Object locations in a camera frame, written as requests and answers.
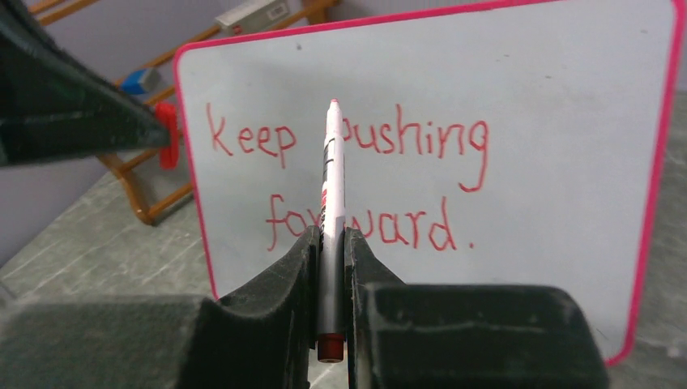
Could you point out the blue eraser on rack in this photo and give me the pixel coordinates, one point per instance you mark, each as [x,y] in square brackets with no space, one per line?
[141,81]

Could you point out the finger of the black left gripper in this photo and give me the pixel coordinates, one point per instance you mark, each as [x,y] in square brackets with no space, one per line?
[55,108]

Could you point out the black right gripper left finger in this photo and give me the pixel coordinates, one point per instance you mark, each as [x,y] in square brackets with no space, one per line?
[258,336]

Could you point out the red white marker pen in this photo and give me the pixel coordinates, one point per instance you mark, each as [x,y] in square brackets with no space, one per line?
[330,319]

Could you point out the pink-framed whiteboard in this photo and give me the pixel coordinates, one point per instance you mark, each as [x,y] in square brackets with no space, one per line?
[492,143]

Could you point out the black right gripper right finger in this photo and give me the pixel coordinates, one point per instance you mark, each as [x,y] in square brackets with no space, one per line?
[462,336]

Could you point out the white red box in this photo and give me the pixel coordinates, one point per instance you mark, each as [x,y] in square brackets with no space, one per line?
[253,16]

